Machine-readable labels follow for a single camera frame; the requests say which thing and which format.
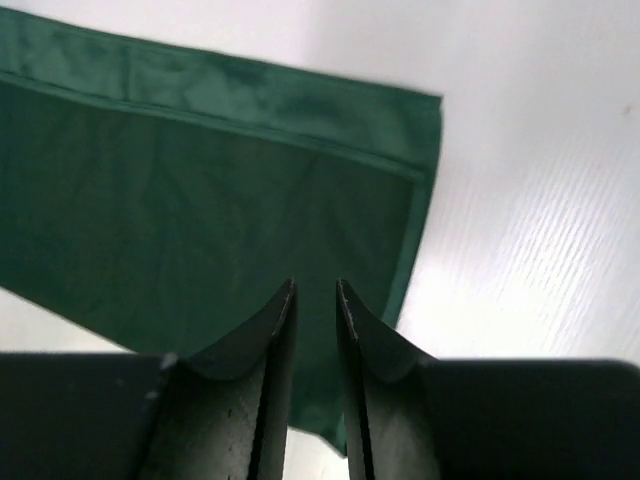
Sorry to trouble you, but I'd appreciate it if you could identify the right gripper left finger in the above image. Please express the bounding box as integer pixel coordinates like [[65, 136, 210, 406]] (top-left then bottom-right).
[[137, 280, 297, 479]]

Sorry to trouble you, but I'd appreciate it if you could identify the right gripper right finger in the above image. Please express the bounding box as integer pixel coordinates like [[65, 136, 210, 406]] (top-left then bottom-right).
[[336, 279, 440, 479]]

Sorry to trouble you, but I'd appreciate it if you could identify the dark green cloth napkin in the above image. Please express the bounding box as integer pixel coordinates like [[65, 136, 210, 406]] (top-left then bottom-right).
[[1, 8, 442, 449]]

